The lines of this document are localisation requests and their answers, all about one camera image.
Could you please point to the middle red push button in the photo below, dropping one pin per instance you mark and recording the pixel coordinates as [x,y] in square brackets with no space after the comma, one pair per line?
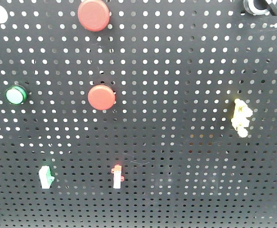
[101,97]

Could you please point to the red push button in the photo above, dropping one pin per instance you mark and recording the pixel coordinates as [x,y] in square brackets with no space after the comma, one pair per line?
[101,97]
[93,15]

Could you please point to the upper red push button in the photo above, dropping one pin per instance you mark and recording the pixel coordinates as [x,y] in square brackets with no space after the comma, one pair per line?
[93,15]

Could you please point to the green round push button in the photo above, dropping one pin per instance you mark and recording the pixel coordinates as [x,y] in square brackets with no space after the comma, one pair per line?
[16,94]

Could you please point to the black perforated pegboard panel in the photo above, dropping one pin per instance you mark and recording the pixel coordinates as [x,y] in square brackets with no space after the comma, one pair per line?
[176,67]

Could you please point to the red white toggle switch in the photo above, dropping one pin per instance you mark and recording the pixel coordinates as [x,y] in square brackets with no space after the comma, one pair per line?
[117,176]

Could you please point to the yellow white toggle switch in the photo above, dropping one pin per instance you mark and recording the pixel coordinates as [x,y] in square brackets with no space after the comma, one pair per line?
[240,121]

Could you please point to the green white toggle switch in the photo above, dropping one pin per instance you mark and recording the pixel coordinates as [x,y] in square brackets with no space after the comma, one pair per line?
[45,177]

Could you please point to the black rotary selector switch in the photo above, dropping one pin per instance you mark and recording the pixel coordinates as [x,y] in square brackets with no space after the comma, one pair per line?
[260,7]

